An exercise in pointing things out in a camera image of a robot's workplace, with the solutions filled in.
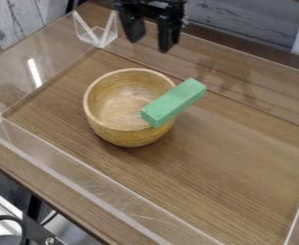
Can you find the black metal table bracket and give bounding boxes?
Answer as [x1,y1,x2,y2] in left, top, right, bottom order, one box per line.
[20,195,66,245]

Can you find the brown wooden bowl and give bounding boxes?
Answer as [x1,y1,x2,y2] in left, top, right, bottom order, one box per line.
[82,68,174,147]

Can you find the black cable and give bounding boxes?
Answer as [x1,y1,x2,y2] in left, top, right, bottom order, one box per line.
[0,214,28,245]

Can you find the clear acrylic tray walls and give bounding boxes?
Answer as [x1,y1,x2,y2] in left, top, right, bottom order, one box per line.
[0,4,299,245]

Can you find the green rectangular block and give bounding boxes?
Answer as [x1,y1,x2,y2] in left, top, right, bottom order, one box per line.
[139,78,206,128]

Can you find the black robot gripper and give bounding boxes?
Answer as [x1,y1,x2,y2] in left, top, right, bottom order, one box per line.
[113,0,188,54]

